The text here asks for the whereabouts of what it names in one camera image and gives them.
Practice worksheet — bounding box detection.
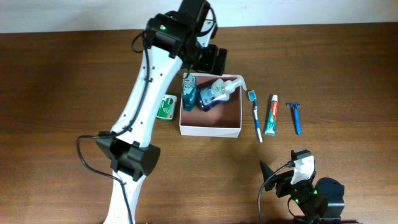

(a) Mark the clear blue soap pump bottle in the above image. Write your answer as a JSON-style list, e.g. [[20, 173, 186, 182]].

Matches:
[[196, 76, 247, 112]]

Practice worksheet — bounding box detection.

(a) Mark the green Listerine mouthwash bottle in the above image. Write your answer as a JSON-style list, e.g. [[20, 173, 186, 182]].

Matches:
[[182, 73, 197, 111]]

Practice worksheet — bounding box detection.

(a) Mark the white cardboard box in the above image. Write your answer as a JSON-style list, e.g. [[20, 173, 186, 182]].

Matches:
[[179, 86, 245, 138]]

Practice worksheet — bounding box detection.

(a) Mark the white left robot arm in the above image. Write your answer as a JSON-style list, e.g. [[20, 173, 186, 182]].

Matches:
[[96, 0, 228, 223]]

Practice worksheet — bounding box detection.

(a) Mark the Colgate toothpaste tube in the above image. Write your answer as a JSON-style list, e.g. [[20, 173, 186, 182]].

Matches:
[[264, 95, 278, 136]]

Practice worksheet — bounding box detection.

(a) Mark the blue white toothbrush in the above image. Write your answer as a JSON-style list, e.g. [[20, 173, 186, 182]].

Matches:
[[248, 90, 263, 142]]

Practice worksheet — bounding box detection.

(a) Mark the green soap bar box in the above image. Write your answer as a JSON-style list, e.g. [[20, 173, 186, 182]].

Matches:
[[156, 95, 177, 120]]

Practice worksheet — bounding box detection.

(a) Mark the blue disposable razor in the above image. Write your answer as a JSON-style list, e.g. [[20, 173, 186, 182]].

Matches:
[[287, 103, 302, 136]]

